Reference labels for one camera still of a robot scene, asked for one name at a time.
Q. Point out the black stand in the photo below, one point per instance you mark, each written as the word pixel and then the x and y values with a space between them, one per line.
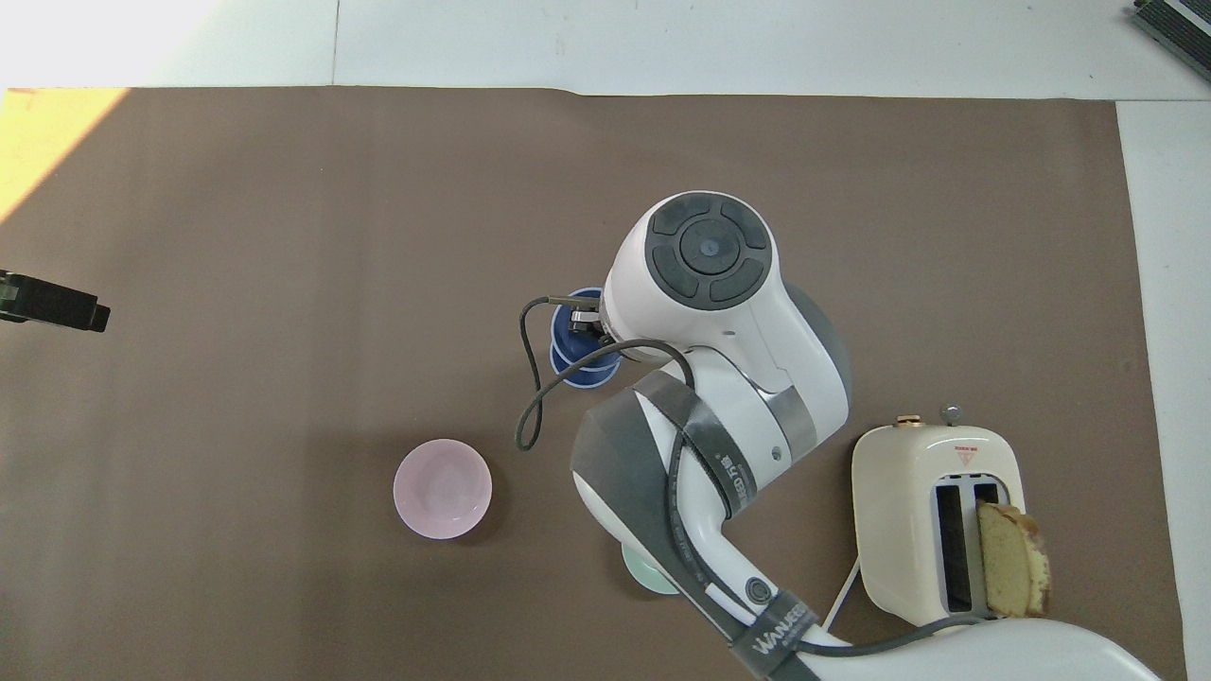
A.
pixel 52 303

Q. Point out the pink bowl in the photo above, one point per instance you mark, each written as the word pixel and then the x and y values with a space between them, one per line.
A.
pixel 442 488

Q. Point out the bread slice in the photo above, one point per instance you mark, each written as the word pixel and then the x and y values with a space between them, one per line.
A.
pixel 1012 563

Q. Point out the cream toaster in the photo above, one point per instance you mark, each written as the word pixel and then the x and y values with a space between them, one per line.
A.
pixel 908 492

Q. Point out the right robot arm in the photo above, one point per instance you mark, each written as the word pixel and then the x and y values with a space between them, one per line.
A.
pixel 747 378

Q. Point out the blue cup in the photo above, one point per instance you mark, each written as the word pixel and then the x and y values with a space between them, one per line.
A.
pixel 562 333
pixel 588 379

